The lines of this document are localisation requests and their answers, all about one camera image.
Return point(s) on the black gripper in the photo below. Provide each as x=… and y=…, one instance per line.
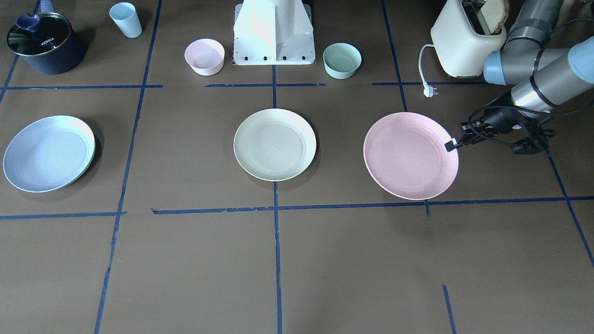
x=500, y=119

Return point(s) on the pink plate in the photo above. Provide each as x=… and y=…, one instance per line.
x=405, y=153

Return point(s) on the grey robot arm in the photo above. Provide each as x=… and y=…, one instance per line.
x=541, y=79

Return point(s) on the cream white toaster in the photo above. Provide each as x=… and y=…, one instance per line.
x=458, y=35

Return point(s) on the bread slice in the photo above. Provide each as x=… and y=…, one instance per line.
x=495, y=14

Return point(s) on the green bowl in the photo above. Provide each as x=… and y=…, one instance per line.
x=341, y=60

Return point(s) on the cream white plate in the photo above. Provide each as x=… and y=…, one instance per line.
x=275, y=144

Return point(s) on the pink bowl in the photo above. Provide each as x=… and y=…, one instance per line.
x=205, y=56

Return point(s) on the light blue cup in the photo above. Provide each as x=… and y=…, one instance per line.
x=124, y=15

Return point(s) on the dark blue saucepan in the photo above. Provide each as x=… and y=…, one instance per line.
x=46, y=40

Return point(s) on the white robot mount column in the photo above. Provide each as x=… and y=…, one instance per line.
x=273, y=32

